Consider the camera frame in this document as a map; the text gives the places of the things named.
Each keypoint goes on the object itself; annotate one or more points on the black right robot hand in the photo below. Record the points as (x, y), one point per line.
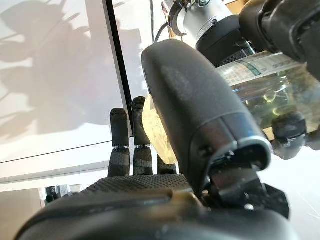
(195, 100)

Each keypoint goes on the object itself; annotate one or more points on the yellow drink bottle white cap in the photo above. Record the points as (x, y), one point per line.
(265, 85)

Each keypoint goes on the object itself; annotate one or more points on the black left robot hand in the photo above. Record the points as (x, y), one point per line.
(282, 22)

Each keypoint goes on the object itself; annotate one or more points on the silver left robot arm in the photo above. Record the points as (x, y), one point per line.
(200, 17)

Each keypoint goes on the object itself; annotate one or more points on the tall white partition panel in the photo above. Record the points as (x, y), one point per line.
(50, 170)

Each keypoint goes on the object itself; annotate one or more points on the white counter cabinet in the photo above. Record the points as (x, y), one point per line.
(62, 75)

